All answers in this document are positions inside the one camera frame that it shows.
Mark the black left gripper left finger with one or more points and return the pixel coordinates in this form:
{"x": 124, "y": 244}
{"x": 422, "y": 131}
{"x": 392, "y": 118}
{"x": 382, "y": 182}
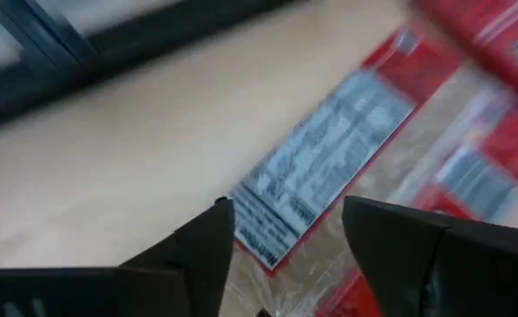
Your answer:
{"x": 179, "y": 273}

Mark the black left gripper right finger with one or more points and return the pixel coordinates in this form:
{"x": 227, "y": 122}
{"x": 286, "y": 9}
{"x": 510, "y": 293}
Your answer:
{"x": 439, "y": 264}

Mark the red popcorn bag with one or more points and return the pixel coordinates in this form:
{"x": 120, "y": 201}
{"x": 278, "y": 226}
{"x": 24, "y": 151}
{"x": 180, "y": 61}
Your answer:
{"x": 510, "y": 141}
{"x": 483, "y": 26}

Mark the black aluminium table frame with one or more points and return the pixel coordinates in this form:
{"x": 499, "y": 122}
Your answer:
{"x": 153, "y": 39}

